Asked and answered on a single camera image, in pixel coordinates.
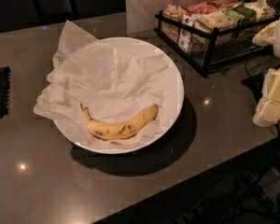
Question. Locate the black wire condiment rack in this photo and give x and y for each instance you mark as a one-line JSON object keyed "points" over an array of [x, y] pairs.
{"points": [[215, 58]]}

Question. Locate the dark appliance in background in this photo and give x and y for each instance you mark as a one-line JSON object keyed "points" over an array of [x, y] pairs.
{"points": [[54, 11]]}

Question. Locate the green tea packets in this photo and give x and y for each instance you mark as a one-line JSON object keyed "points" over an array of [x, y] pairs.
{"points": [[241, 13]]}

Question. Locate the pink sweetener packets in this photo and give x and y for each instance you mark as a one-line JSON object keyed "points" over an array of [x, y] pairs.
{"points": [[202, 8]]}

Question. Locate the yellow spotted banana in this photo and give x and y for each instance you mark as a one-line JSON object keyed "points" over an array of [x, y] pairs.
{"points": [[122, 130]]}

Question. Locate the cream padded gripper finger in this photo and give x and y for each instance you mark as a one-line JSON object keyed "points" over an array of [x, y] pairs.
{"points": [[267, 114], [271, 86]]}

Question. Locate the white round bowl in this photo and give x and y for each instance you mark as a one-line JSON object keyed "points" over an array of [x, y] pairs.
{"points": [[171, 87]]}

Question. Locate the white crumpled paper liner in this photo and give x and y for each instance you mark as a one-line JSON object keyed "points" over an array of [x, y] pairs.
{"points": [[114, 78]]}

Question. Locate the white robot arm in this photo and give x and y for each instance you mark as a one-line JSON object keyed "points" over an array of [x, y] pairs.
{"points": [[270, 35]]}

